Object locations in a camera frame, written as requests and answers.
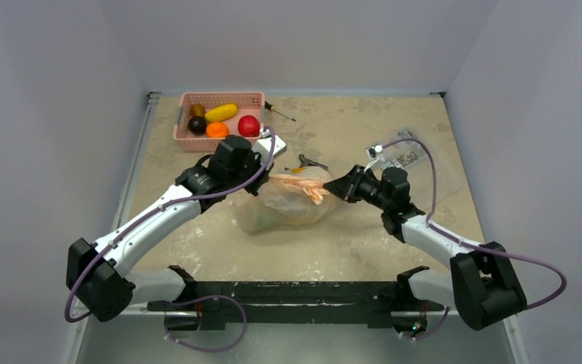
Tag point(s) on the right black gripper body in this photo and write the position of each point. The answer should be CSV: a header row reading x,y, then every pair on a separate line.
x,y
353,183

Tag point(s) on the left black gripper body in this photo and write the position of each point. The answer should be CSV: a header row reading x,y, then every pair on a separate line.
x,y
237,178

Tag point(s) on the translucent plastic bag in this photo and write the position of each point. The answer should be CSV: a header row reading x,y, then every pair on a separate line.
x,y
295,197

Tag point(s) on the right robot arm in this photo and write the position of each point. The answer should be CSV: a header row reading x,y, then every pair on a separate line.
x,y
482,285

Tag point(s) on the orange fake fruit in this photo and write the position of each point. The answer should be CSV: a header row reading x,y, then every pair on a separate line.
x,y
217,130

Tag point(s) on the red fake apple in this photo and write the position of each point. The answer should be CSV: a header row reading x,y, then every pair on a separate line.
x,y
249,126

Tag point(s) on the yellow fake mango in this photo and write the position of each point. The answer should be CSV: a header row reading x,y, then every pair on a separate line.
x,y
221,113

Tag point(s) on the dark purple fake fruit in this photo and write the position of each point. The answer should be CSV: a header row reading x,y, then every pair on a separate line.
x,y
197,125

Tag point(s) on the brown fake kiwi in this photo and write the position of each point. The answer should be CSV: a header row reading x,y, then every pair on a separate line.
x,y
197,111

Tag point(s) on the clear plastic screw box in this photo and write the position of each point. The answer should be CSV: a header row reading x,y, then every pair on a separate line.
x,y
402,150

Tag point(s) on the dark grey metal faucet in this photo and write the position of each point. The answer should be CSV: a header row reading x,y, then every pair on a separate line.
x,y
306,162

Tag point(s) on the pink plastic basket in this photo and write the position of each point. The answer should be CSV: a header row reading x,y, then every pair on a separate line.
x,y
247,103

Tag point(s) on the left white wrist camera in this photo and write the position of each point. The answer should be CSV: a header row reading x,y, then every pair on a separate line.
x,y
269,145

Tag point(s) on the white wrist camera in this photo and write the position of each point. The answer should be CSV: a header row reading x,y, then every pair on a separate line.
x,y
269,145
376,158

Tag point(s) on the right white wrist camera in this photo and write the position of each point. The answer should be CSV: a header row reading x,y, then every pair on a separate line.
x,y
376,158

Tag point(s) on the black handled screwdriver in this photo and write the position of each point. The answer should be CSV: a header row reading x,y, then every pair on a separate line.
x,y
268,106

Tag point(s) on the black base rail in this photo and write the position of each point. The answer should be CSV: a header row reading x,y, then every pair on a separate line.
x,y
211,305

